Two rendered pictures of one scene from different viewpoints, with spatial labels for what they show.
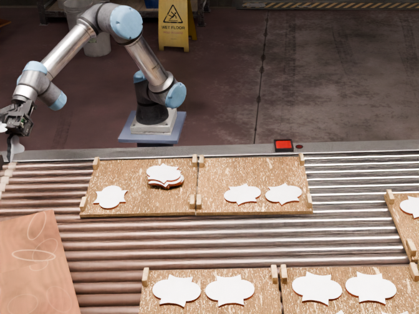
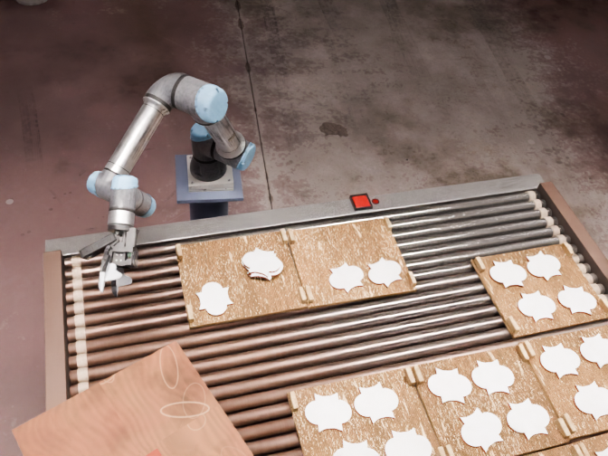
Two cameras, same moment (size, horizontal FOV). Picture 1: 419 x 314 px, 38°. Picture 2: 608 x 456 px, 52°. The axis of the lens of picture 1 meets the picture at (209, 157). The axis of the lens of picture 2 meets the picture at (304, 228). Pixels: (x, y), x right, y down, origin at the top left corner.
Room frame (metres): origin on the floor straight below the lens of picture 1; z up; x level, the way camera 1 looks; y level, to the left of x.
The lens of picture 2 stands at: (0.61, 0.61, 2.74)
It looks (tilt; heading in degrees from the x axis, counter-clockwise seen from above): 49 degrees down; 336
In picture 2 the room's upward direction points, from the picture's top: 9 degrees clockwise
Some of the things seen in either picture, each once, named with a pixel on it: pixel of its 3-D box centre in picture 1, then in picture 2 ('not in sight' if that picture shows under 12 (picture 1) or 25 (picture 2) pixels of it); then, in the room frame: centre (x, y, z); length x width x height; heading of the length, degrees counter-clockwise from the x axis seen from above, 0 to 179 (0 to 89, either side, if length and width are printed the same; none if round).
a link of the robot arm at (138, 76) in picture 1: (148, 84); (207, 139); (2.43, 0.26, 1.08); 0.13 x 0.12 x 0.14; 45
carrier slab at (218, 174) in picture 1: (252, 184); (349, 261); (1.84, -0.16, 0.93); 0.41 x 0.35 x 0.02; 87
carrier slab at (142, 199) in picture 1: (142, 185); (239, 276); (1.86, 0.26, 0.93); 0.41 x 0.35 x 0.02; 88
